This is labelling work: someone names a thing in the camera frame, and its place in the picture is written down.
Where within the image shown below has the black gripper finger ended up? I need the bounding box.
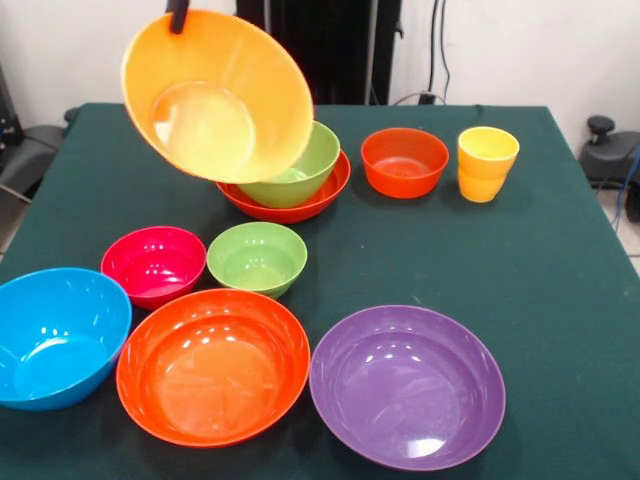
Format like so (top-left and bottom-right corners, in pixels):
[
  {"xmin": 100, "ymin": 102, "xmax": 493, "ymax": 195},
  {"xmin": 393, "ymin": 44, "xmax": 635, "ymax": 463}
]
[{"xmin": 166, "ymin": 0, "xmax": 191, "ymax": 35}]

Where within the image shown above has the large orange bowl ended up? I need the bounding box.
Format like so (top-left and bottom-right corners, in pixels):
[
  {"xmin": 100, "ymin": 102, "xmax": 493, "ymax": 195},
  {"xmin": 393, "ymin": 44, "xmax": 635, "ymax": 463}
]
[{"xmin": 120, "ymin": 8, "xmax": 316, "ymax": 185}]

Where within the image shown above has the large green bowl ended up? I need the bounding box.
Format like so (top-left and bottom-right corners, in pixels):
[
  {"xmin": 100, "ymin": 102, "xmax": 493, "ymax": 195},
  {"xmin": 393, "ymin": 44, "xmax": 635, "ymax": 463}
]
[{"xmin": 237, "ymin": 120, "xmax": 342, "ymax": 209}]

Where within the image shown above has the large red bowl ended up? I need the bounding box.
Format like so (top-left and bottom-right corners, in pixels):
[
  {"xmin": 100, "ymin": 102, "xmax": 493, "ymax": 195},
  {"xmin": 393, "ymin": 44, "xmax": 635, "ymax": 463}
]
[
  {"xmin": 115, "ymin": 288, "xmax": 312, "ymax": 449},
  {"xmin": 214, "ymin": 148, "xmax": 352, "ymax": 225}
]

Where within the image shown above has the black device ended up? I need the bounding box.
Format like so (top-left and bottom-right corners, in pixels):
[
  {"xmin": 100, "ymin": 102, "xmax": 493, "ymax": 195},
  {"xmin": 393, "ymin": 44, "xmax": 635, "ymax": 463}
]
[{"xmin": 0, "ymin": 62, "xmax": 24, "ymax": 149}]

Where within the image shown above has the pink bowl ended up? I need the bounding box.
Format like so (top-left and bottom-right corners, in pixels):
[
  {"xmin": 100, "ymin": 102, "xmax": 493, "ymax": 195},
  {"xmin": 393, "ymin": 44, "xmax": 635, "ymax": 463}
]
[{"xmin": 100, "ymin": 225, "xmax": 208, "ymax": 312}]

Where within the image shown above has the small green bowl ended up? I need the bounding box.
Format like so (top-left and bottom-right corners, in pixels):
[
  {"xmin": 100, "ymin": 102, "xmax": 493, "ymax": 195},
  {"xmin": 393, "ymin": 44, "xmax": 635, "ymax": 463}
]
[{"xmin": 206, "ymin": 221, "xmax": 309, "ymax": 300}]

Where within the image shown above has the small red bowl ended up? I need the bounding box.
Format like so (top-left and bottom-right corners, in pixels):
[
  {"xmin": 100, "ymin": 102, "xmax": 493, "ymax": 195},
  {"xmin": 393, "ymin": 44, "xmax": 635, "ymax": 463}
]
[{"xmin": 360, "ymin": 127, "xmax": 450, "ymax": 200}]

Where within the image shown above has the yellow cup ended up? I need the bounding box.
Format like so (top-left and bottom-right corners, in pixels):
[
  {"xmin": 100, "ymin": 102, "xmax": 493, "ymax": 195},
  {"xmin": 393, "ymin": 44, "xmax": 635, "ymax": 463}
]
[{"xmin": 457, "ymin": 126, "xmax": 521, "ymax": 204}]

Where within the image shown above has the blue bowl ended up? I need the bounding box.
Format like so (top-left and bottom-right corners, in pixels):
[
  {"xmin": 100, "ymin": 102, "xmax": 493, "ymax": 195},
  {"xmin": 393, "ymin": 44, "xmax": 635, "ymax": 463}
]
[{"xmin": 0, "ymin": 267, "xmax": 134, "ymax": 413}]

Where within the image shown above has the dark green table cloth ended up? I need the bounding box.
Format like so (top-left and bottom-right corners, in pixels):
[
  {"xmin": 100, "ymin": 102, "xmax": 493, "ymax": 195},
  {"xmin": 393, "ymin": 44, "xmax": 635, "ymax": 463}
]
[{"xmin": 0, "ymin": 102, "xmax": 640, "ymax": 480}]

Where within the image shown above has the purple bowl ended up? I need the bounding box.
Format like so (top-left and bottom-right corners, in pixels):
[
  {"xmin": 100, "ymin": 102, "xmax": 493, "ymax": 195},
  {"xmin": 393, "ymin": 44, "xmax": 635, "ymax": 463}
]
[{"xmin": 308, "ymin": 304, "xmax": 507, "ymax": 472}]

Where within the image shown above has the blue cable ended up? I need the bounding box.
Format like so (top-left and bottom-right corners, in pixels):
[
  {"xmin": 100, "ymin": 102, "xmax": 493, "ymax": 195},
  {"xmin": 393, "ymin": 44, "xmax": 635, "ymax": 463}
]
[{"xmin": 609, "ymin": 144, "xmax": 640, "ymax": 221}]

